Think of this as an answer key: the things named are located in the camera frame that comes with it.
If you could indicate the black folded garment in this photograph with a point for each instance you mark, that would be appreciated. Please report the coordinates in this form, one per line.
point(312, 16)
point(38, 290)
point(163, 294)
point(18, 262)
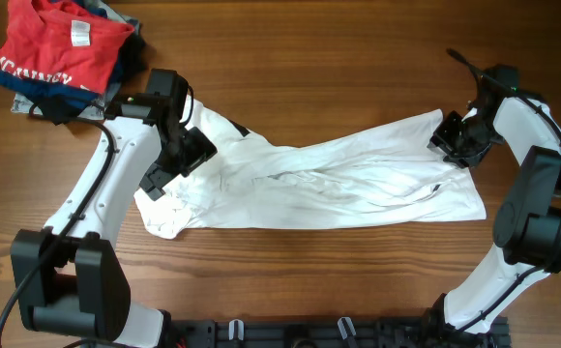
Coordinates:
point(49, 104)

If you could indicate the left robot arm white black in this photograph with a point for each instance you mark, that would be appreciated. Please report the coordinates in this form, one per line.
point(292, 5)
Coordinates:
point(68, 278)

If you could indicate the white rail clip right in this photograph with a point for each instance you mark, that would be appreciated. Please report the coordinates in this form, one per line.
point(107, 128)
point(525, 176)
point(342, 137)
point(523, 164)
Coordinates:
point(346, 328)

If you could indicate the white rail clip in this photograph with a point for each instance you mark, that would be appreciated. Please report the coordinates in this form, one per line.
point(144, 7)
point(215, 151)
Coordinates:
point(236, 330)
point(346, 328)

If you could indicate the white t-shirt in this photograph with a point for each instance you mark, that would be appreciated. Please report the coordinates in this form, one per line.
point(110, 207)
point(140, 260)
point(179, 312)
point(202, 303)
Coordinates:
point(380, 176)

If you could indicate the white rail clip left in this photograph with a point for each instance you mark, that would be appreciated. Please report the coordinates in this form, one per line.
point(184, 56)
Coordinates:
point(236, 330)

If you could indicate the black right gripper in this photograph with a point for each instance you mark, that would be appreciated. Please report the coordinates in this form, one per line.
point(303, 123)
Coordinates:
point(453, 140)

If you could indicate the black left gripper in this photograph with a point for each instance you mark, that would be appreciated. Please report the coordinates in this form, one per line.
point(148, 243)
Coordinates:
point(176, 167)

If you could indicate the red folded t-shirt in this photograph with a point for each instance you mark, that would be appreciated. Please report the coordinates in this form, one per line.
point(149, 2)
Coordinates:
point(53, 53)

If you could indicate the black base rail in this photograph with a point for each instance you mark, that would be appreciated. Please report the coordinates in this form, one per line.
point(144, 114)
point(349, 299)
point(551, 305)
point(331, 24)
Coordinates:
point(399, 332)

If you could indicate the grey printed folded garment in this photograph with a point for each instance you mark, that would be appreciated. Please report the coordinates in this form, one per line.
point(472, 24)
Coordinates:
point(128, 65)

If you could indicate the navy blue folded garment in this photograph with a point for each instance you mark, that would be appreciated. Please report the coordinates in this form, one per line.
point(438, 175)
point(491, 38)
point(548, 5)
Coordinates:
point(63, 93)

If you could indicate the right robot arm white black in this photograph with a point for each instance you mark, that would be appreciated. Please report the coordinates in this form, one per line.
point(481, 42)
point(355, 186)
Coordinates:
point(527, 228)

